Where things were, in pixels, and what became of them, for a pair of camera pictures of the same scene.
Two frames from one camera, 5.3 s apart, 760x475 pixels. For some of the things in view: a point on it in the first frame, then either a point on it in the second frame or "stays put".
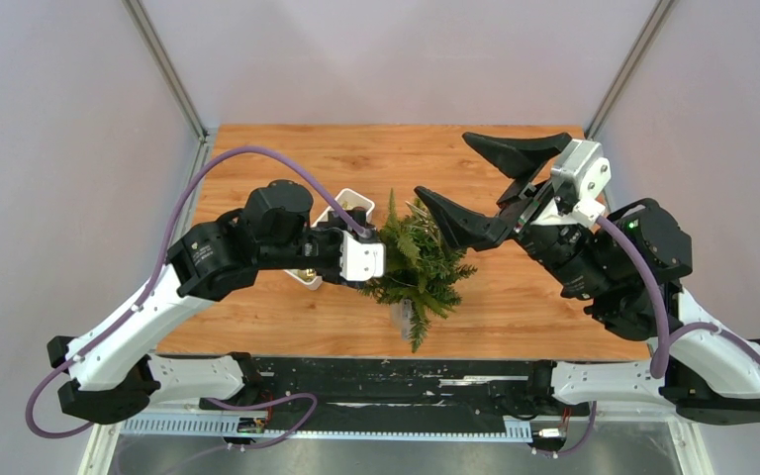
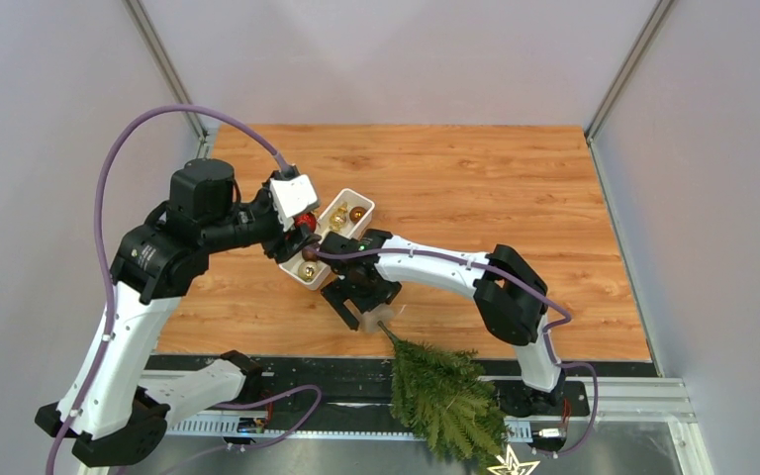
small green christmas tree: [423, 275] -> [449, 399]
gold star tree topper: [423, 215] -> [512, 465]
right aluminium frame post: [629, 67] stays put
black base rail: [308, 393] stays put
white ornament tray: [348, 199] stays put
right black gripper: [517, 160] -> [338, 292]
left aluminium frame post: [160, 53] stays put
